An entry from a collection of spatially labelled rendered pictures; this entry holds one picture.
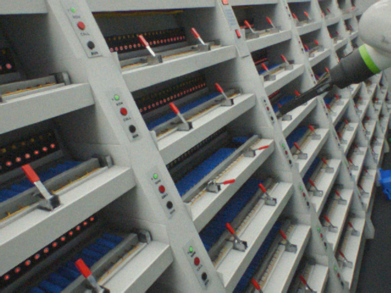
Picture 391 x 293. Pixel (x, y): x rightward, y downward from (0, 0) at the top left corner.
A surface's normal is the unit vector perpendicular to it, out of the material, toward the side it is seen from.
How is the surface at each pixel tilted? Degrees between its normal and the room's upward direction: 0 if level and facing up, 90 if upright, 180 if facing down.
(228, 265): 19
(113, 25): 90
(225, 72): 90
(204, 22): 90
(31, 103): 109
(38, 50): 90
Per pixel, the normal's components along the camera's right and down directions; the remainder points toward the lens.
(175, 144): 0.83, 0.07
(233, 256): -0.15, -0.93
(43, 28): -0.54, 0.37
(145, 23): 0.73, -0.24
